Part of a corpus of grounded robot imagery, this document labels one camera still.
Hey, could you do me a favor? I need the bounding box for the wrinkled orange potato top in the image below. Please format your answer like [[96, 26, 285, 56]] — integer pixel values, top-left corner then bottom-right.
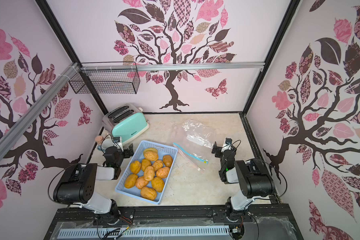
[[144, 150, 159, 162]]

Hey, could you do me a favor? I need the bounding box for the clear blue zipper bag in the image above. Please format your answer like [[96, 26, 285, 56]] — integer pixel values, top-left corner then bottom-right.
[[169, 120, 216, 169]]

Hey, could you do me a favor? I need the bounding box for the orange potato tall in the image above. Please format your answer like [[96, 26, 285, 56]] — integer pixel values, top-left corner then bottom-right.
[[143, 166, 156, 182]]

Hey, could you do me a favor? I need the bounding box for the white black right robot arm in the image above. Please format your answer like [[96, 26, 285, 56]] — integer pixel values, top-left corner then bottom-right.
[[212, 139, 280, 223]]

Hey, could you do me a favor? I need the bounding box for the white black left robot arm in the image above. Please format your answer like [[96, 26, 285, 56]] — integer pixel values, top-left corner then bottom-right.
[[47, 144, 134, 224]]

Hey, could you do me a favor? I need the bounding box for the clear pink zipper bag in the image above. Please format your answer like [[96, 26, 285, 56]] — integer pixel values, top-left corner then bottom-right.
[[169, 124, 207, 172]]

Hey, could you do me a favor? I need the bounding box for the orange potato left upper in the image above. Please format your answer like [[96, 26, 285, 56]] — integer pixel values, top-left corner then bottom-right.
[[130, 161, 142, 175]]

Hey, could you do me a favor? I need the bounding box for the white blue ceramic mug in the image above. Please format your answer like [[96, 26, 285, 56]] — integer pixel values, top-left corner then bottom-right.
[[97, 138, 115, 152]]

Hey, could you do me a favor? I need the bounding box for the orange potato centre small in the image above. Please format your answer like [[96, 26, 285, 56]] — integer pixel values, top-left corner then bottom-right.
[[141, 159, 152, 172]]

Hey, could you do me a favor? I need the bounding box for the yellow-green potato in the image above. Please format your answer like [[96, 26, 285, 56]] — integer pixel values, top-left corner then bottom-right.
[[144, 148, 158, 153]]

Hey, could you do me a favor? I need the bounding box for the small pink cup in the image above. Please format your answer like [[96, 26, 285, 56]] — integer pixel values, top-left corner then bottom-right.
[[95, 136, 104, 146]]

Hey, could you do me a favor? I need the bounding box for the orange potato left lower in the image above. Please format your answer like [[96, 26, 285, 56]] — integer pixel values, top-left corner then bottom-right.
[[124, 174, 139, 189]]

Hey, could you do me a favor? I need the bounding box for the orange potato centre right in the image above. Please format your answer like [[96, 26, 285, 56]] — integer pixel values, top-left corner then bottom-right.
[[152, 160, 165, 172]]

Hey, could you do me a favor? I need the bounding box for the mint green silver toaster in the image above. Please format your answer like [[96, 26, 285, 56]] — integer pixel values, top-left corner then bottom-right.
[[102, 104, 150, 146]]

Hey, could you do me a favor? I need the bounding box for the reddish potato lower centre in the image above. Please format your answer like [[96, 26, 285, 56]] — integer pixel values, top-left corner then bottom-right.
[[135, 177, 149, 190]]

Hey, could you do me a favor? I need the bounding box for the reddish orange potato right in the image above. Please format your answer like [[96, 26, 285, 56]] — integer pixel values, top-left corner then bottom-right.
[[156, 167, 170, 179]]

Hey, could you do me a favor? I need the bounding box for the brown potato right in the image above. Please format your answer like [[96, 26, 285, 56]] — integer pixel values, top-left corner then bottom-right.
[[162, 155, 173, 168]]

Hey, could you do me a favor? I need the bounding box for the orange potato lower right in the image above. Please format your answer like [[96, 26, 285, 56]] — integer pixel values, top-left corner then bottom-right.
[[151, 177, 165, 193]]

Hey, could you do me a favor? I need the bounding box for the white slotted cable duct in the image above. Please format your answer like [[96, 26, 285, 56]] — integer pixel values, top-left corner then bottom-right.
[[51, 226, 231, 240]]

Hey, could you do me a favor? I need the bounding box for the black wire wall basket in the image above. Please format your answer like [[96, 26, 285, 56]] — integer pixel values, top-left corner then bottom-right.
[[69, 61, 140, 95]]

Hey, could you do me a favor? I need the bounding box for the black base frame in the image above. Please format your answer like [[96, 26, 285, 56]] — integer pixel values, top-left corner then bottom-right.
[[45, 204, 303, 240]]

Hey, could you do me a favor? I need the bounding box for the aluminium rail back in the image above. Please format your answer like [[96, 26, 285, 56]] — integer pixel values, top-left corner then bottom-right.
[[81, 62, 265, 72]]

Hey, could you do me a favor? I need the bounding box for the aluminium rail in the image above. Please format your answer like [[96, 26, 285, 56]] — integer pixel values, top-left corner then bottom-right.
[[81, 62, 265, 72], [0, 63, 80, 161]]

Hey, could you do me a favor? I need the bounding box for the aluminium rail left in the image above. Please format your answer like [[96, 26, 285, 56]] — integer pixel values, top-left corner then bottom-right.
[[0, 63, 80, 161]]

